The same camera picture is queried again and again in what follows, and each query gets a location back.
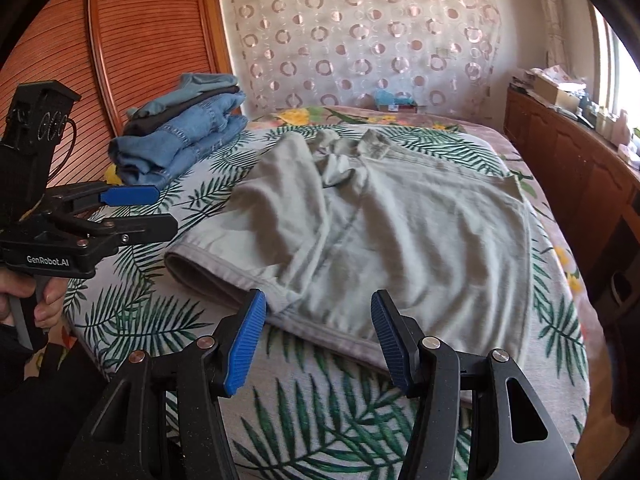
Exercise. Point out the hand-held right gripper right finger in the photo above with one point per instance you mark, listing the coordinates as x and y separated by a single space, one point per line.
390 345

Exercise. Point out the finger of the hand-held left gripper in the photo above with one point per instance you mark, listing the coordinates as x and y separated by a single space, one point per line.
145 227
130 195

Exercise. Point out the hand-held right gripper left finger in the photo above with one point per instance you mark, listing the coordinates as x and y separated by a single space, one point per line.
247 340

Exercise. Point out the grey-green pants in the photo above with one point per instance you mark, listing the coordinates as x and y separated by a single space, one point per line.
400 240

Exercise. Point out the person's left forearm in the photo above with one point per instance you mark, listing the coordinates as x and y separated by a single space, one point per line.
40 410

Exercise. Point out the folded dark pants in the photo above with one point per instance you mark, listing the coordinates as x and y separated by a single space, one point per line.
165 115

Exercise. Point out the folded light blue pants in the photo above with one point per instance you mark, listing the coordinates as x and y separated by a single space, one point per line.
200 82

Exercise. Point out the person's left hand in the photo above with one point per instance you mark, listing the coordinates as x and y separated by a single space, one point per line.
50 305

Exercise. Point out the folded blue denim jeans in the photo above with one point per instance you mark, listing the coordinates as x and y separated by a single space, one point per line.
165 155

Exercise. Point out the leaf print blanket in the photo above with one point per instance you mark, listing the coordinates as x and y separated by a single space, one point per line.
310 410

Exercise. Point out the wooden cabinet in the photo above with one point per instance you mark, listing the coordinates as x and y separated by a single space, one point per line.
550 160

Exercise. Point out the blue item in cardboard box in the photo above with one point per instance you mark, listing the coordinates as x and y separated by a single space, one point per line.
395 100

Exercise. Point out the circle pattern curtain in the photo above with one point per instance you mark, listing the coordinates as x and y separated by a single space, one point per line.
350 35

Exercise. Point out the cardboard box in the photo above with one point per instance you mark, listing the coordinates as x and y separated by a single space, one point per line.
555 90

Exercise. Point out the row of small bottles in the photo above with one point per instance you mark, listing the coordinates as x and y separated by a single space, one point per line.
610 125

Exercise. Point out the white lace curtain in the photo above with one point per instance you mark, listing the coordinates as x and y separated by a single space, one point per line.
545 10

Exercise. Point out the window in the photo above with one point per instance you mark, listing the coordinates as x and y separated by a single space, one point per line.
625 60

